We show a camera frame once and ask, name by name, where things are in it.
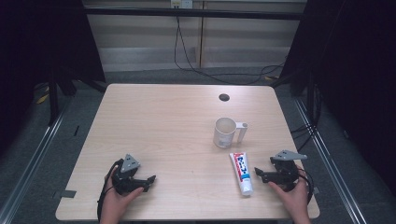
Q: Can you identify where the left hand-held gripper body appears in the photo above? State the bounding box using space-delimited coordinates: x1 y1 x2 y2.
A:
110 153 148 196

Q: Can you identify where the black curtain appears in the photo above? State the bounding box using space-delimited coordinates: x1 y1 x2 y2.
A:
278 0 396 197
0 0 107 157

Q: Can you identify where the black horizontal frame bar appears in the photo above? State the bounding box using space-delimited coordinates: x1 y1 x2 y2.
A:
83 7 309 21

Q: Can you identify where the white cup with handle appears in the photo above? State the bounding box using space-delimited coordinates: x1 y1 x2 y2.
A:
212 117 249 149

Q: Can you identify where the bundle of black floor cables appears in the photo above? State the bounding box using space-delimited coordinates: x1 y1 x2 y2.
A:
290 83 323 153

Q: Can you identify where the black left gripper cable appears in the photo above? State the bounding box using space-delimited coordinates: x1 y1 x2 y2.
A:
96 158 125 222

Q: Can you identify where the person's left hand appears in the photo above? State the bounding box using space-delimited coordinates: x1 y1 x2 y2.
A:
99 164 145 224

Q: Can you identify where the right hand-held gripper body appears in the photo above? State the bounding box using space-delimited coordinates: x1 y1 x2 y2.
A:
269 149 308 192

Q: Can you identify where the yellow floor tape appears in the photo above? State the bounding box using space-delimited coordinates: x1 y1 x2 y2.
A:
35 92 50 105

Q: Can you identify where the long black wall cable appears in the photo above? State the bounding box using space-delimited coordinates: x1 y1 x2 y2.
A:
173 16 286 86

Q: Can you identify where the person's right hand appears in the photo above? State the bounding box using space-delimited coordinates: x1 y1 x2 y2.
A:
268 167 313 224

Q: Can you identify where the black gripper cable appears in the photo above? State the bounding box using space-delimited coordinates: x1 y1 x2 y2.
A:
296 166 315 206
96 158 125 222

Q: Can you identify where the black metal stand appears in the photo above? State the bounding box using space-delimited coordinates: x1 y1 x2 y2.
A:
47 69 78 127

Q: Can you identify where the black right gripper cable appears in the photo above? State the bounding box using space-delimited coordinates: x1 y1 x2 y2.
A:
296 166 315 206

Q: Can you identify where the white toothpaste tube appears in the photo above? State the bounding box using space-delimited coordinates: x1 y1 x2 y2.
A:
229 151 255 197

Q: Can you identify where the white wall socket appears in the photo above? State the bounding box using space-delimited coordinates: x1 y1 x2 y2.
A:
170 0 194 9

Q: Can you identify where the metal floor rail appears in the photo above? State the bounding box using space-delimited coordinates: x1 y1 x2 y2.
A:
0 104 71 224
293 97 368 224

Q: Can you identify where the grey tape strip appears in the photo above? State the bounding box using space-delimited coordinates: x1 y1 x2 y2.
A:
51 189 78 200

